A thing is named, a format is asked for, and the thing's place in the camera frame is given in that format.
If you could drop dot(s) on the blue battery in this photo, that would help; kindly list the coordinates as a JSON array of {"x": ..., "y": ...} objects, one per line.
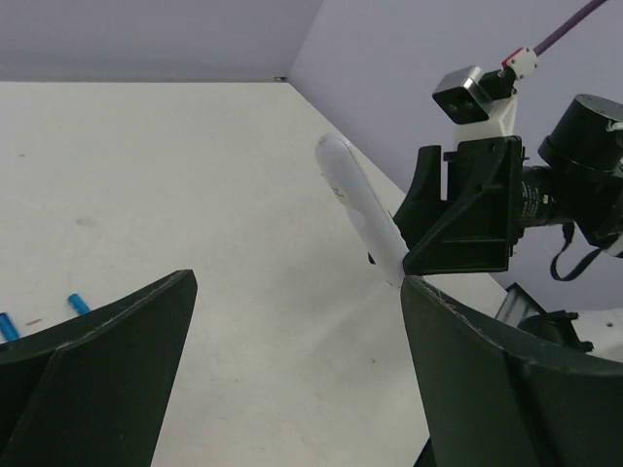
[
  {"x": 8, "y": 329},
  {"x": 78, "y": 304}
]

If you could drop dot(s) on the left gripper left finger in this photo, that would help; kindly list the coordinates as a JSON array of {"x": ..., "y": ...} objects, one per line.
[{"x": 93, "y": 390}]

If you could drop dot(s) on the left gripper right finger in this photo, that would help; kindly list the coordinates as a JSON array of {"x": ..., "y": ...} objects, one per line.
[{"x": 494, "y": 395}]

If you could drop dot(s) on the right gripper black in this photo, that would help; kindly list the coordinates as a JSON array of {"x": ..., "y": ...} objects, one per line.
[{"x": 459, "y": 214}]

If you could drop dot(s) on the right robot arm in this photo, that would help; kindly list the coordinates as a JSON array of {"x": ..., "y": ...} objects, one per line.
[{"x": 580, "y": 186}]

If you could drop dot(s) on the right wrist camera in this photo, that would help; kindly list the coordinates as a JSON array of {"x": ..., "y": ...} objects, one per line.
[{"x": 481, "y": 104}]

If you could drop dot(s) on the white remote control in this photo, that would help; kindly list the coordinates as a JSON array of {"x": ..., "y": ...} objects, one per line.
[{"x": 352, "y": 188}]

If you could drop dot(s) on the blue battery right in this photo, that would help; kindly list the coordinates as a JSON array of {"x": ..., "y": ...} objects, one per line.
[{"x": 78, "y": 304}]

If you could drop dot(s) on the blue battery left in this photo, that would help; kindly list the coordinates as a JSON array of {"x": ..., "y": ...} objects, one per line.
[{"x": 8, "y": 329}]

